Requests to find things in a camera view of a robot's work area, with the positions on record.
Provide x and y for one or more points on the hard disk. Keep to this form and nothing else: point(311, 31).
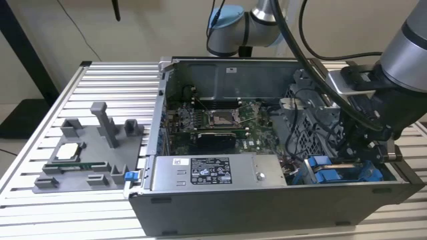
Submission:
point(328, 176)

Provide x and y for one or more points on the green RAM stick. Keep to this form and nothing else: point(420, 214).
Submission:
point(87, 165)

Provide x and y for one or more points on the black graphics card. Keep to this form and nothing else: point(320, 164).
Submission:
point(216, 142)

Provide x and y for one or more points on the silver power supply unit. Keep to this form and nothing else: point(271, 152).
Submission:
point(267, 165)

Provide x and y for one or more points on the black plastic case clip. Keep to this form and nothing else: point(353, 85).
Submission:
point(300, 76)

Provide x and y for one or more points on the black open PC case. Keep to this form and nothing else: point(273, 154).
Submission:
point(233, 212)

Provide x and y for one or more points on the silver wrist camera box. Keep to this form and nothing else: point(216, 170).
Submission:
point(343, 82)

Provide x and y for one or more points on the blue case latch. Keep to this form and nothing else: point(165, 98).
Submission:
point(129, 176)

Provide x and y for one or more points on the black floor pad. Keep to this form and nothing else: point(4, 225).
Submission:
point(22, 120)

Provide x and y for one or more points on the grey parts rack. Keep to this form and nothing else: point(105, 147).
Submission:
point(100, 150)

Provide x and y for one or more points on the black side camera bracket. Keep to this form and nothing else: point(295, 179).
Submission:
point(383, 152)

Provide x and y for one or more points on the grey metal disk bay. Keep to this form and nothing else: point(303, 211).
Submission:
point(301, 135)

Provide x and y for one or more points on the green motherboard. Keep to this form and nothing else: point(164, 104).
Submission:
point(263, 140)

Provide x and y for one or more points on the black slanted pole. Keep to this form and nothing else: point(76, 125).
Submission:
point(24, 50)

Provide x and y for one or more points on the black antenna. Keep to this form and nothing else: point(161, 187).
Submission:
point(116, 10)

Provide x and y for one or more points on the CPU socket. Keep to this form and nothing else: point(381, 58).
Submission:
point(223, 118)

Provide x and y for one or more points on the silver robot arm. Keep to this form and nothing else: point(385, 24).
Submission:
point(409, 50)

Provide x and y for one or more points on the black RAM slot row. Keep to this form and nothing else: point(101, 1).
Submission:
point(220, 101)
point(220, 129)

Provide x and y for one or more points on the thin metal locking lever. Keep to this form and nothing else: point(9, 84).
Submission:
point(201, 103)
point(249, 119)

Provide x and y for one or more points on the silver CPU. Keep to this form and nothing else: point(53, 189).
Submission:
point(68, 151)

